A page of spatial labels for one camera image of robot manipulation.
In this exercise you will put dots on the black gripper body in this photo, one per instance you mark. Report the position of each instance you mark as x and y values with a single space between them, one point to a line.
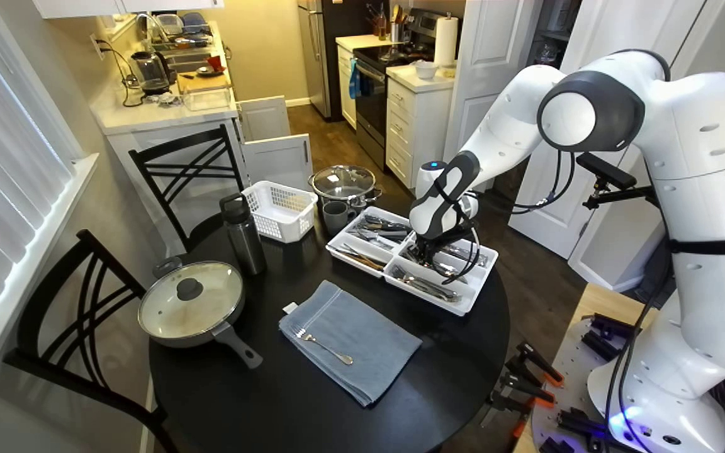
440 246

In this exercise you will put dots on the steel fork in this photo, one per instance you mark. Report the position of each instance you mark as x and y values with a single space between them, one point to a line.
327 348

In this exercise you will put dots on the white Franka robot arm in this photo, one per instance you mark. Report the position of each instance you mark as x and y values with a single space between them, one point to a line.
717 167

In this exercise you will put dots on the white plastic cutlery holder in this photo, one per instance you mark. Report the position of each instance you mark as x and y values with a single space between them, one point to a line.
454 303

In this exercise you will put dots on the blue folded towel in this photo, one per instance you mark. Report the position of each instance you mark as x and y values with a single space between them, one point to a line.
380 359

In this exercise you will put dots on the white paper towel roll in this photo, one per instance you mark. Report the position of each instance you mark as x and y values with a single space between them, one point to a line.
445 41

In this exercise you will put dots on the dark grey mug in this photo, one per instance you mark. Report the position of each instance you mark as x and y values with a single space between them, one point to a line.
337 217

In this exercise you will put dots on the steel pot with glass lid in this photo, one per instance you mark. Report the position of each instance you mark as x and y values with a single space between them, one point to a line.
343 183

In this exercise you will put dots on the white kitchen drawer cabinet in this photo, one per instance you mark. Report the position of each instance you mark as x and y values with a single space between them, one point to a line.
416 127

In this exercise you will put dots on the white panel door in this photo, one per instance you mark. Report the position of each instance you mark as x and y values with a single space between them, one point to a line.
566 229
490 51

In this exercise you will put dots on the black orange bar clamp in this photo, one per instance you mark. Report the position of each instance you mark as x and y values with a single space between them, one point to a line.
539 359
522 393

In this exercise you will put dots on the white plastic basket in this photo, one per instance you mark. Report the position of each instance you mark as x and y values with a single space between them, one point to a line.
279 210

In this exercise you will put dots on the black steel kitchen stove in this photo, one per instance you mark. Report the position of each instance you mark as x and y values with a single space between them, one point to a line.
371 90

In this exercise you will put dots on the white cabinet door panel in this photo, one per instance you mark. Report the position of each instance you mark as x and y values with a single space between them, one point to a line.
264 117
279 161

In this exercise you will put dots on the blue black clamp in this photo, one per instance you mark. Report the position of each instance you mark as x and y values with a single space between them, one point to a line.
610 329

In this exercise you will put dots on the black water bottle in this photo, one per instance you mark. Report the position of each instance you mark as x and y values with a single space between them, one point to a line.
242 234

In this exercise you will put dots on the steel refrigerator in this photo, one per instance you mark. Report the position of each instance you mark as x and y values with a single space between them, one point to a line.
328 51

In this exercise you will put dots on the grey frying pan with lid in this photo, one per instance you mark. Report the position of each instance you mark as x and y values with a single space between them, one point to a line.
190 303

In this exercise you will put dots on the black wooden dining chair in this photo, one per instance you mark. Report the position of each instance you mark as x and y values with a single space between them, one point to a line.
85 240
183 143

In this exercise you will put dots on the white kitchen counter cabinet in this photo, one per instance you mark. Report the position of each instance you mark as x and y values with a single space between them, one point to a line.
162 114

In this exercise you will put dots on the black coffee maker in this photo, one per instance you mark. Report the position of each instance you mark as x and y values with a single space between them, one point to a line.
152 71

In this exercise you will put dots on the white vertical window blinds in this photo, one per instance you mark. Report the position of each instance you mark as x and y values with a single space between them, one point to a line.
2 167

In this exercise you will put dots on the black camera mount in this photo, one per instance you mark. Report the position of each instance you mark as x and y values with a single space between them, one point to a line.
610 177

